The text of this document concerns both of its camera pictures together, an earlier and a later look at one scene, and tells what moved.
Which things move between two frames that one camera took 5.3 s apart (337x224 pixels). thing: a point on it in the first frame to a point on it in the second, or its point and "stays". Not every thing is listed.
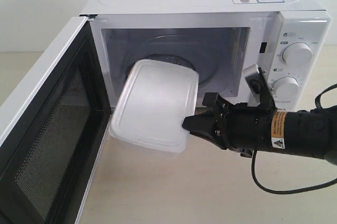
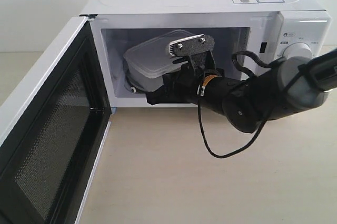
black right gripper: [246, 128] to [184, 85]
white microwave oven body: [216, 23] stays
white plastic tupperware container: [155, 98] to [148, 62]
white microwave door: [53, 124] stays
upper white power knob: [297, 53] stays
